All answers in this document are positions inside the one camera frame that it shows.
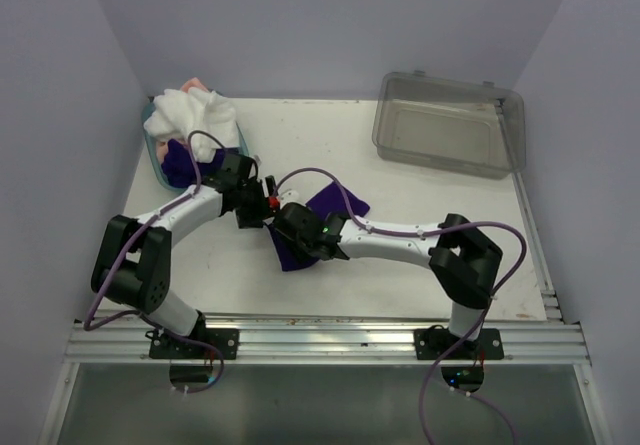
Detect purple towel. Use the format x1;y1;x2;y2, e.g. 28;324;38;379
161;139;224;189
267;183;371;272

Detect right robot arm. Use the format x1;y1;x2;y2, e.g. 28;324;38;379
272;203;503;358

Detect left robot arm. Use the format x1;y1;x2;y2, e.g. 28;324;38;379
84;153;279;358

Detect white towel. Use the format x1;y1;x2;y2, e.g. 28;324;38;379
143;87;241;163

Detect blue plastic bin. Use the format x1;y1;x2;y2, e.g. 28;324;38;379
141;96;250;194

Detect grey transparent plastic bin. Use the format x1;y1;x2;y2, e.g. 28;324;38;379
372;72;526;180

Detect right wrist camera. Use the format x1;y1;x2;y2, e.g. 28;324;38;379
268;189;300;211

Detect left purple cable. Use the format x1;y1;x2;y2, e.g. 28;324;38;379
82;130;226;332

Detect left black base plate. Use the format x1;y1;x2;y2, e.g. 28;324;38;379
145;328;240;360

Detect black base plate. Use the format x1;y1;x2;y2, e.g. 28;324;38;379
145;328;240;360
413;326;505;361

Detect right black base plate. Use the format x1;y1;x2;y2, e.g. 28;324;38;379
413;326;505;361

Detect aluminium mounting rail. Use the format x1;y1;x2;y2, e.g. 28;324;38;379
63;316;590;365

